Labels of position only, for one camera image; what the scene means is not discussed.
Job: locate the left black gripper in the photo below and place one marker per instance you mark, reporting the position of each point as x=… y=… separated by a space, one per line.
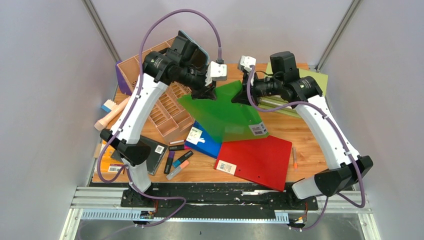
x=202 y=92

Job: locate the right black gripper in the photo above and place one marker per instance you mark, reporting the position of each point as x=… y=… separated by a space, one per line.
x=242 y=96

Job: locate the green translucent plastic folder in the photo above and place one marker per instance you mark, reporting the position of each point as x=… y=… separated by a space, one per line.
x=224 y=120

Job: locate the beige plastic file organizer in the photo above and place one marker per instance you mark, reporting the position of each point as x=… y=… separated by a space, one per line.
x=168 y=120

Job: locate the blue binder folder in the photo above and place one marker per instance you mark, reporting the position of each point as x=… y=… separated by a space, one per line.
x=198 y=139

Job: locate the red binder folder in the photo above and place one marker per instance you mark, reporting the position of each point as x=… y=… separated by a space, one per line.
x=263 y=161

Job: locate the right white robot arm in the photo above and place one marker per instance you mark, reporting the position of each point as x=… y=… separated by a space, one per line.
x=345 y=165

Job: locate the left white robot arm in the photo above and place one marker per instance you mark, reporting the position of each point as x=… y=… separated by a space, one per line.
x=158 y=69

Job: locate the black clipboard blue back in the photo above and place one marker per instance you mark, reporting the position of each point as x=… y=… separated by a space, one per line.
x=200 y=58

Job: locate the pink highlighter marker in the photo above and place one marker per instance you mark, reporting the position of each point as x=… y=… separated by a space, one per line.
x=179 y=147

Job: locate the white red whiteboard marker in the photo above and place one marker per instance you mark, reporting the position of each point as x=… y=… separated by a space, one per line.
x=177 y=142

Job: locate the purple highlighter marker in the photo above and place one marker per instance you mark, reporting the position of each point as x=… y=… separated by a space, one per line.
x=169 y=162

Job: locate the orange tip pen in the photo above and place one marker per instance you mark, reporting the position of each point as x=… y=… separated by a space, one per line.
x=294 y=158

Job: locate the orange highlighter marker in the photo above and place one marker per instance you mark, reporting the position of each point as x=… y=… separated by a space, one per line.
x=177 y=170

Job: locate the black notebook with sticker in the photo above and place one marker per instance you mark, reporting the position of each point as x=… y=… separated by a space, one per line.
x=156 y=154

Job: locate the blue highlighter marker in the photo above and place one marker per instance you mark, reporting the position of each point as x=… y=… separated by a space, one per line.
x=182 y=159

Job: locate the blue white eraser block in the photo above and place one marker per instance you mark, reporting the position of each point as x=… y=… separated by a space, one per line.
x=108 y=106

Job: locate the beige rolled tube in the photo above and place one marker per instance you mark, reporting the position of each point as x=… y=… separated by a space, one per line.
x=104 y=122

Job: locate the orange yellow booklet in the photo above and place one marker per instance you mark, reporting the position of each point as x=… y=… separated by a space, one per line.
x=108 y=164

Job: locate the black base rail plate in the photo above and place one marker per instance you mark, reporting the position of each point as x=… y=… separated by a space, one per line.
x=213 y=200

